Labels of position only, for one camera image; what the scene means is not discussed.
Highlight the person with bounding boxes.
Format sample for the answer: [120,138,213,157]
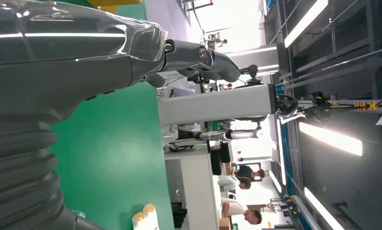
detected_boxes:
[218,175,252,191]
[233,165,266,182]
[220,197,263,226]

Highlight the white tube bottle orange cap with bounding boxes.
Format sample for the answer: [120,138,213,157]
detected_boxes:
[142,204,160,230]
[131,212,148,230]

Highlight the white partition cabinet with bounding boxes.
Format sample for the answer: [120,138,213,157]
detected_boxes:
[164,152,223,230]

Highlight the white grey column machine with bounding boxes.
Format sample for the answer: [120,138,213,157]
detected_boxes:
[157,83,300,127]

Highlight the yellow taped cardboard box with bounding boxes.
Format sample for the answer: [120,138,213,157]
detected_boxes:
[87,0,143,14]

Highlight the black rail yellow clamps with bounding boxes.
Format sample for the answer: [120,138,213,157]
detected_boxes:
[299,91,382,116]

